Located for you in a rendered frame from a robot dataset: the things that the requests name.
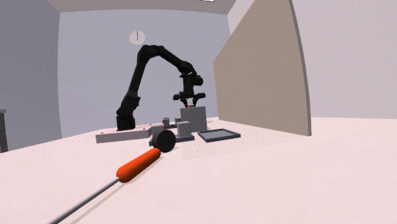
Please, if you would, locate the beige flat wall panel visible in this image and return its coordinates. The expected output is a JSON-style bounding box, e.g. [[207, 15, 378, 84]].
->
[[213, 0, 312, 137]]

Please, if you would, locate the orange rounded bar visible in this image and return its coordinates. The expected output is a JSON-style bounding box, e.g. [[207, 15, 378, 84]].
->
[[44, 148, 160, 224]]

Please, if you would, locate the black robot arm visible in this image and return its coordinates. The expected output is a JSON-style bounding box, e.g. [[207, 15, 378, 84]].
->
[[116, 44, 203, 132]]

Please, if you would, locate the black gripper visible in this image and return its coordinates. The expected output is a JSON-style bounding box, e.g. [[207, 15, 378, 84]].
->
[[173, 84, 206, 108]]

